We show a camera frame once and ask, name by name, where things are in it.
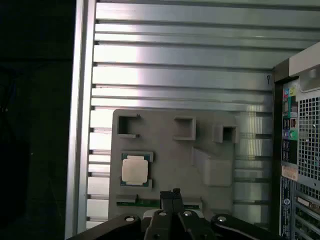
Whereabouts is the green RAM stick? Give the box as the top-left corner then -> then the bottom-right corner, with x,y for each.
116,198 -> 202,209

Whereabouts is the aluminium table frame rail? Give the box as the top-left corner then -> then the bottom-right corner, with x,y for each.
64,0 -> 97,240

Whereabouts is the grey plastic parts rack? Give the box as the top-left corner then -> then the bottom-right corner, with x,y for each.
107,108 -> 241,226

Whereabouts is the CPU with silver top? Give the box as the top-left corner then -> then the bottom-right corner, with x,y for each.
120,150 -> 154,187

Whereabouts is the PC case with perforated panel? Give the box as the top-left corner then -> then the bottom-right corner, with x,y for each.
271,41 -> 320,240

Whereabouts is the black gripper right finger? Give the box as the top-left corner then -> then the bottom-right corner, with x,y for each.
172,187 -> 279,240

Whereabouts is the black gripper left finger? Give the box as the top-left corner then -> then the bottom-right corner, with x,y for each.
65,190 -> 175,240

